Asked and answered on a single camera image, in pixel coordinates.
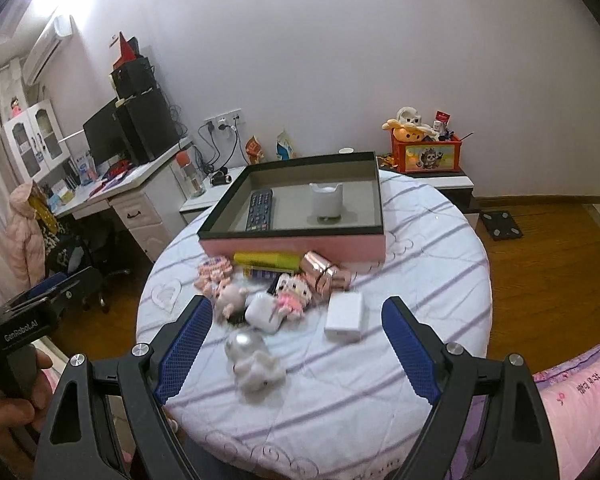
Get white wall power outlet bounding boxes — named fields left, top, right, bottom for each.
left=203, top=108, right=243, bottom=133

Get white desk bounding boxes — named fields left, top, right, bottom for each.
left=45, top=137, right=201, bottom=266

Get pink printed quilt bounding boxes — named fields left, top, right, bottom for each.
left=455, top=325, right=600, bottom=480

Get low black and white cabinet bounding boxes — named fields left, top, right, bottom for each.
left=377, top=165, right=481, bottom=217

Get red paper item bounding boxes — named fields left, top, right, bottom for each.
left=112, top=32, right=141, bottom=68

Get blue and white bag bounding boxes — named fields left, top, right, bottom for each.
left=275, top=130, right=296, bottom=161

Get orange cap water bottle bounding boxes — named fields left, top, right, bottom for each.
left=176, top=151, right=207, bottom=198

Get white plush toy with pearl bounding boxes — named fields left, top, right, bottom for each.
left=224, top=329, right=287, bottom=392

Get yellow patterned scarf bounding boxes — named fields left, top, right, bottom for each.
left=27, top=192, right=57, bottom=235

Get black computer tower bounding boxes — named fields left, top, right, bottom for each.
left=115, top=85, right=181, bottom=163

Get black bathroom scale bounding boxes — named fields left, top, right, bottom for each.
left=480, top=210, right=525, bottom=242

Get person's left hand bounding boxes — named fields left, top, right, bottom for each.
left=0, top=349, right=55, bottom=441

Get black office chair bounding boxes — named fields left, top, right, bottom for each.
left=45, top=230, right=131, bottom=311

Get black speaker box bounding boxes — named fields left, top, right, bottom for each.
left=111, top=55, right=158, bottom=101

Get yellow plush toy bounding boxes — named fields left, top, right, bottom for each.
left=382, top=119, right=433, bottom=143

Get red items on desk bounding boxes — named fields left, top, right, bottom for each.
left=102, top=160, right=132, bottom=181

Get dark remote control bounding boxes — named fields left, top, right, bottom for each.
left=245, top=189, right=276, bottom=233

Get pink padded jacket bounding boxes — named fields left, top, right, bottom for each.
left=5, top=182, right=48, bottom=288

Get white cat block figure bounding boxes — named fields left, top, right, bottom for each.
left=196, top=257, right=234, bottom=295

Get pink dress block doll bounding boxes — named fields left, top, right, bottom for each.
left=274, top=275, right=315, bottom=322

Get black power cables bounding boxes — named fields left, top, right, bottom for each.
left=196, top=124, right=242, bottom=172

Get yellow highlighter box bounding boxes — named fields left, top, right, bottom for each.
left=234, top=252, right=302, bottom=271

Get orange snack bag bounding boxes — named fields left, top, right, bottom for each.
left=245, top=136, right=265, bottom=165

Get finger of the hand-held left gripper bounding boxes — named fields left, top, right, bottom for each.
left=27, top=272, right=81, bottom=299
left=10, top=266, right=107, bottom=315

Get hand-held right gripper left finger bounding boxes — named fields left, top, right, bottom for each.
left=32, top=294, right=214, bottom=480

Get white air conditioner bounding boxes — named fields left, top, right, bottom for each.
left=20, top=14, right=76, bottom=86

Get orange storage box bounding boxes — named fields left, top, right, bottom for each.
left=391, top=132, right=462, bottom=173

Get white glass door cabinet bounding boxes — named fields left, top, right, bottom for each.
left=1, top=99, right=66, bottom=181

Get black computer monitor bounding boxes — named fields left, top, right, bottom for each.
left=82, top=97, right=127, bottom=168

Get white charger adapter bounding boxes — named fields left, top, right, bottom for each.
left=324, top=291, right=365, bottom=343

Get blue and gold box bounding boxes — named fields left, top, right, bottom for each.
left=243, top=266, right=293, bottom=283

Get white earbuds case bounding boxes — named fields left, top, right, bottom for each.
left=244, top=292, right=286, bottom=335

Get pink box with black rim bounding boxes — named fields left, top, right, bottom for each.
left=197, top=151, right=386, bottom=266

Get white skull toy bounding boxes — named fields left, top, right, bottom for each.
left=397, top=106, right=426, bottom=126

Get pink pig figurine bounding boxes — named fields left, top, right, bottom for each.
left=215, top=282, right=253, bottom=322

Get white nightstand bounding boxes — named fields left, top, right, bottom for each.
left=180, top=165, right=248, bottom=226

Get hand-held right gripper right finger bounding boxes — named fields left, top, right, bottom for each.
left=381, top=296, right=567, bottom=480

